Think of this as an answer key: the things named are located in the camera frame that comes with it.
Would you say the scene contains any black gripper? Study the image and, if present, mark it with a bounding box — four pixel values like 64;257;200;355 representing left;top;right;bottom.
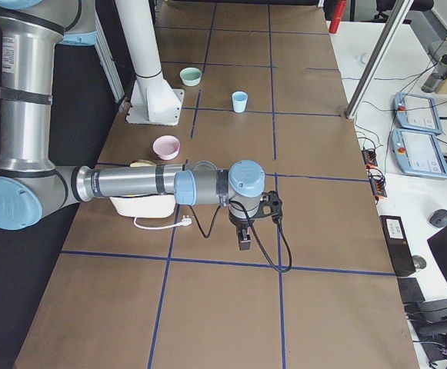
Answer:
229;211;255;251

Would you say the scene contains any blue cup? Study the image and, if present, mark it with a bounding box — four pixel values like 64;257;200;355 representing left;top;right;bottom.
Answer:
232;91;248;114

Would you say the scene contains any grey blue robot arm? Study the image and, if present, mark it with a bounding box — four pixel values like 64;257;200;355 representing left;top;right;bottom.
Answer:
0;1;265;250

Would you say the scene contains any cream toaster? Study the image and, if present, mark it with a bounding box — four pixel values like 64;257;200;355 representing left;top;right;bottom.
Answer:
109;194;175;218

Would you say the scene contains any pink bowl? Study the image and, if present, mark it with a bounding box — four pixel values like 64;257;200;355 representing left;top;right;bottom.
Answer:
152;135;181;161

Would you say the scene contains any orange black connector strip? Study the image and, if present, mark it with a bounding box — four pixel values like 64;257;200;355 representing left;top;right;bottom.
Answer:
361;148;387;203

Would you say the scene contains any black box with label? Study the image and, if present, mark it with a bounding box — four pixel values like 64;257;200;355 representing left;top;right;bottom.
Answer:
379;215;415;277

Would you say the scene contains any green bowl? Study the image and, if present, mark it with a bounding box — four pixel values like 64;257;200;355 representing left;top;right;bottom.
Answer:
179;67;202;87

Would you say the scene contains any near blue teach pendant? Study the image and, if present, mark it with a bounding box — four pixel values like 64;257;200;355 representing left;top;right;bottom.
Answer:
391;128;447;180

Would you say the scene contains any blue teach pendant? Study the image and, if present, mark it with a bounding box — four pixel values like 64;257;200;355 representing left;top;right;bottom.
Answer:
393;92;442;135
391;128;447;180

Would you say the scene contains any black computer mouse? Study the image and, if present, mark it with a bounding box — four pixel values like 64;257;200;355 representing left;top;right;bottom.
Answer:
429;209;447;228

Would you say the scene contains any far blue teach pendant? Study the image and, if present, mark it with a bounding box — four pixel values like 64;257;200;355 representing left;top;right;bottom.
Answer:
393;92;442;135

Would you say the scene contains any white paper cup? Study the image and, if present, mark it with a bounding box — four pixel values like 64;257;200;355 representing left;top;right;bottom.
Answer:
359;52;371;65

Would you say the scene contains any black office chair base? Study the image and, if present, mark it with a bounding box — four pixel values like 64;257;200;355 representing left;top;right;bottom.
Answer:
372;0;434;23

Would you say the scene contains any white toaster plug cable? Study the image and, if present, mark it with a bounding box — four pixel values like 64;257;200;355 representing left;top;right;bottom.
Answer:
132;214;194;231

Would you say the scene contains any aluminium frame post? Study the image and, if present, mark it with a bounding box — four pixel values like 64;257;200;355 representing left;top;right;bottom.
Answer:
345;0;413;119

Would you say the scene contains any white camera mounting post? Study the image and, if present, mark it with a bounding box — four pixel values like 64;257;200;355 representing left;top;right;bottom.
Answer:
115;0;185;126

